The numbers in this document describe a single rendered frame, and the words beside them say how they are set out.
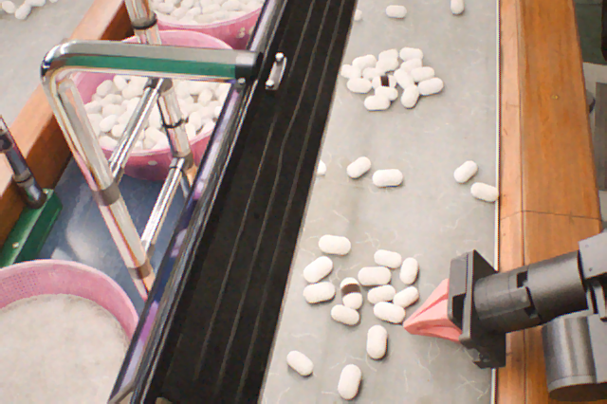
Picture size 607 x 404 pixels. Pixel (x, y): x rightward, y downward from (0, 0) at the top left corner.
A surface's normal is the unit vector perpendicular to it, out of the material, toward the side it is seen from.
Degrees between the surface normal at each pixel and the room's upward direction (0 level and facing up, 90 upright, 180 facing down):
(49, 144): 90
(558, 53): 0
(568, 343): 29
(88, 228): 0
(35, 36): 0
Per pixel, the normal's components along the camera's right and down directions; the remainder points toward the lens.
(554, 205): -0.06, -0.65
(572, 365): -0.52, -0.48
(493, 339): 0.72, -0.34
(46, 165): 0.98, 0.11
